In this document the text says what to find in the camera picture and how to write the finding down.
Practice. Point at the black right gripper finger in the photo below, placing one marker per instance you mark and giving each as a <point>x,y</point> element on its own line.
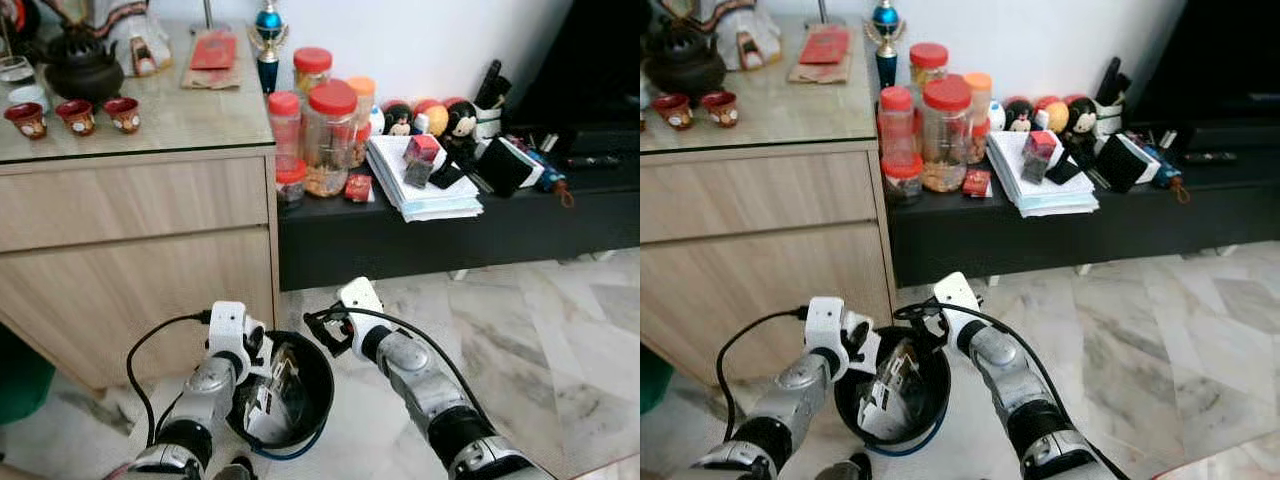
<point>905,320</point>
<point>315,330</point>

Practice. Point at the white tissue paper trash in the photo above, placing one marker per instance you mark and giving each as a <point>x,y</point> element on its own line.
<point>872,345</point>
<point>262,336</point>

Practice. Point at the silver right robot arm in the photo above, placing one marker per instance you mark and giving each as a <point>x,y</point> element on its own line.
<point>1030,395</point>
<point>440,400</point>

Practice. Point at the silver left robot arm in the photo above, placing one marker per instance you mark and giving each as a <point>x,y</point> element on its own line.
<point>790,395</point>
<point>200,400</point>

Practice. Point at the printed carton trash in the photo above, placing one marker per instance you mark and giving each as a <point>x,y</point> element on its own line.
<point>890,395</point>
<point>275,395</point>

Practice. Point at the black round rubbish bin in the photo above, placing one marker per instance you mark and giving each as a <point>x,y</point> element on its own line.
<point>315,385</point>
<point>935,385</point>

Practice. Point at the tiny jar with red lid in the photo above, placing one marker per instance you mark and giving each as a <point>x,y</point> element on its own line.
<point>290,185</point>
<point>902,182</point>

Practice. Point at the black television console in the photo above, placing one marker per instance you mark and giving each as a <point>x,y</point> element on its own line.
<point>450,245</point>
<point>1100,240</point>

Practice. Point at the light wooden cabinet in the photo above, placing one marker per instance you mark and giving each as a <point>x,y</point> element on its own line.
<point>130,260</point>
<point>760,250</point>

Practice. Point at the small red packet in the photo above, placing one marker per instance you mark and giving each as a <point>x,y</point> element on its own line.
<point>977,184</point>
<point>358,188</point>

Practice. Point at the white paper stack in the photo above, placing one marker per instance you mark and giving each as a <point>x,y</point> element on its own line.
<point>1045,198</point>
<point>430,202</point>

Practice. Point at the large jar with red lid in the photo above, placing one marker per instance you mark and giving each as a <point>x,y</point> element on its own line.
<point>330,140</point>
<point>946,135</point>

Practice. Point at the small black pouch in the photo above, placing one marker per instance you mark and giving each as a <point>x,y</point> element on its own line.
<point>448,175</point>
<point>1063,172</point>

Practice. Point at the red and black box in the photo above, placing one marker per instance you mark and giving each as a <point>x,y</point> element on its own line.
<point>1038,155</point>
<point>422,158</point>

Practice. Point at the narrow jar with red lid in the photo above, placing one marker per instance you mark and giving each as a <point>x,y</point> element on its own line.
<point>284,130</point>
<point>895,125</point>

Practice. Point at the dark green object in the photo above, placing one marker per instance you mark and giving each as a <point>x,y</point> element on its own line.
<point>655,380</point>
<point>22,378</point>

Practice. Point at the small white bottle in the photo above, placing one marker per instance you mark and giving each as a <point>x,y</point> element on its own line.
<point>376,120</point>
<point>996,116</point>

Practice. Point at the black white round plush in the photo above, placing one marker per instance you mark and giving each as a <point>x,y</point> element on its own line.
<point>398,120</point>
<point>1019,116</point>

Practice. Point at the yellow round plush toy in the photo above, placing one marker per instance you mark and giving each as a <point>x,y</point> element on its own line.
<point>432,118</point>
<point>1050,115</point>

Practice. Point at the black tissue box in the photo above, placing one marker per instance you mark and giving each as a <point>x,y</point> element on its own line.
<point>1125,162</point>
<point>508,165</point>

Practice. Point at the jar with orange lid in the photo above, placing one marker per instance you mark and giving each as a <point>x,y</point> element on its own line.
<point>979,90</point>
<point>362,95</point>

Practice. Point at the black eared mouse plush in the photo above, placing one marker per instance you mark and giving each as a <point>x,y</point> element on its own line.
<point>1080,118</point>
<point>460,120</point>

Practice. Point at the short jar with red lid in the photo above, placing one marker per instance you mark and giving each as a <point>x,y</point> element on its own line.
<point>312,65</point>
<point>928,60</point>

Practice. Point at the white cup with black remotes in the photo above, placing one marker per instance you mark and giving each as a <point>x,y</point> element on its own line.
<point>1110,112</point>
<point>490,115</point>

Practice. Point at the blue gold trophy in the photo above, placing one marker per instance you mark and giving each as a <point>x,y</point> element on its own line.
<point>268,45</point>
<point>886,45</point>

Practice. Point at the small red tea cup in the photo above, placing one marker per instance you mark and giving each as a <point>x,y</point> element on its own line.
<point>76,118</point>
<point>122,115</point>
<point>672,112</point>
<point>720,110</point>
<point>25,122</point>

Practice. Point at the red envelope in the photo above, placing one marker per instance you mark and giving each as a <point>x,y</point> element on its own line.
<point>213,50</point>
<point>823,46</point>

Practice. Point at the black remote control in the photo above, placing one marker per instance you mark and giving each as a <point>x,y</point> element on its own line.
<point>1212,157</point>
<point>592,160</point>

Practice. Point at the robed porcelain figurine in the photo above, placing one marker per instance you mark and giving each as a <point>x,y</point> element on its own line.
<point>130,35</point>
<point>745,35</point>

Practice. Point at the black iron teapot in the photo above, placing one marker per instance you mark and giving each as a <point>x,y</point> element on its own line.
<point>685,65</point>
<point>82,70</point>

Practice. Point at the white small cup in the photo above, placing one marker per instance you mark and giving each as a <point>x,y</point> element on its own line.
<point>28,97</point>

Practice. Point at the clear glass cup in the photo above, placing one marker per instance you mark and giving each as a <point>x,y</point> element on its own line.
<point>16,70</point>

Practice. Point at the black flat television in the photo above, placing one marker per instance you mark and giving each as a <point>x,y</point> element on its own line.
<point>590,50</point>
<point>1210,50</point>

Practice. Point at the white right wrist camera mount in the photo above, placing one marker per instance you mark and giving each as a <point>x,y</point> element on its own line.
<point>957,293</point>
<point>362,300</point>

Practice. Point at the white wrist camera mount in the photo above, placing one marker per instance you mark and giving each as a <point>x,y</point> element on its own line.
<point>957,293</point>
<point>362,300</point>
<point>828,322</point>
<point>228,325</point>

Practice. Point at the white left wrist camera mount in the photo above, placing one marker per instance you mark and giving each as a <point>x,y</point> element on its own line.
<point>228,325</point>
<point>828,322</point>

